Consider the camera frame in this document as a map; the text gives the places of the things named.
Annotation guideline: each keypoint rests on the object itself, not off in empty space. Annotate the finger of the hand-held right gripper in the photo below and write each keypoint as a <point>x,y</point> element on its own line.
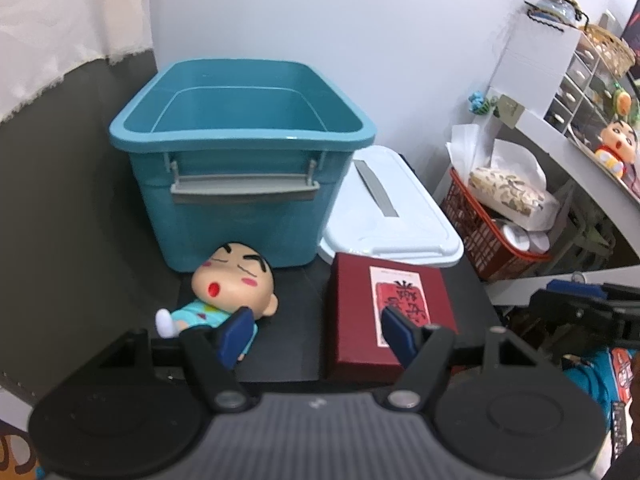
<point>567,307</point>

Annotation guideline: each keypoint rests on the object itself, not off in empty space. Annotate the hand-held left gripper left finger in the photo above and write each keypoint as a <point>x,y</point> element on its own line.
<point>239,332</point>

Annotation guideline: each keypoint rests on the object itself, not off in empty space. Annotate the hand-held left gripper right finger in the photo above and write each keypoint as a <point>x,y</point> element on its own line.
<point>398,335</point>

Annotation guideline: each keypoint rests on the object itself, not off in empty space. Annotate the dark red box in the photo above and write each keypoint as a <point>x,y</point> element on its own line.
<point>360,305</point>

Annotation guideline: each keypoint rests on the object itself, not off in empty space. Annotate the cartoon boy figurine teal shirt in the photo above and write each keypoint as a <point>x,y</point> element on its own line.
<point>227,280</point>

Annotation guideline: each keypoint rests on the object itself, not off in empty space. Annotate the teal plastic storage bin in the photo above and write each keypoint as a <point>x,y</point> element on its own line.
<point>240,160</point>

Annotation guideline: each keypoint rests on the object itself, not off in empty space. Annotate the teal printed cloth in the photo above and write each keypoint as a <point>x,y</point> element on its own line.
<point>597,385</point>

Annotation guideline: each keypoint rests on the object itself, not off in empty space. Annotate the red plastic basket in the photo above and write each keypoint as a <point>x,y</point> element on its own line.
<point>482,240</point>

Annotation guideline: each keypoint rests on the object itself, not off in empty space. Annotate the white plastic bin lid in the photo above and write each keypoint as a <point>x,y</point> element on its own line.
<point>400,220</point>

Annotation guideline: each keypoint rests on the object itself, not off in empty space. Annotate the patterned tissue box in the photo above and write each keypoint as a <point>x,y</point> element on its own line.
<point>515,195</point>

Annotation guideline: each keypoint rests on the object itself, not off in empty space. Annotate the cartoon boy figurine red shirt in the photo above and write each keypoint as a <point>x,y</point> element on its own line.
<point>617,147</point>

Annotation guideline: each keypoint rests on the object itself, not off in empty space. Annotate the white tissue paper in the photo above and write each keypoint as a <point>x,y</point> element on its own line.
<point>470,147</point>

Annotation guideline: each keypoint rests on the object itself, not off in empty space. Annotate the small green card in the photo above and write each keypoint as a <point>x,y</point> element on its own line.
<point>510,110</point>

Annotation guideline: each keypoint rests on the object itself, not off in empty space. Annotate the small blue green toy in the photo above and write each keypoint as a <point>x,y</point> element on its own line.
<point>479,102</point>

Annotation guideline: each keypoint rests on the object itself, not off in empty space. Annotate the white drawer cabinet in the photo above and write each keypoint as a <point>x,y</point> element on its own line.
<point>545,65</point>

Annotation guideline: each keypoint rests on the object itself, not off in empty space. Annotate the woven basket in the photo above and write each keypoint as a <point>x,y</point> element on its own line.
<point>607,47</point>

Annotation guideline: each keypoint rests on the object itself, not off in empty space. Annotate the glass ornament on doily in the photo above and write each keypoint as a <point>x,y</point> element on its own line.
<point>552,7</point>

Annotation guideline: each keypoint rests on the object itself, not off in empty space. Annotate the light curtain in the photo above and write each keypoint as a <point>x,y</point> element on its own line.
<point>65,20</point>

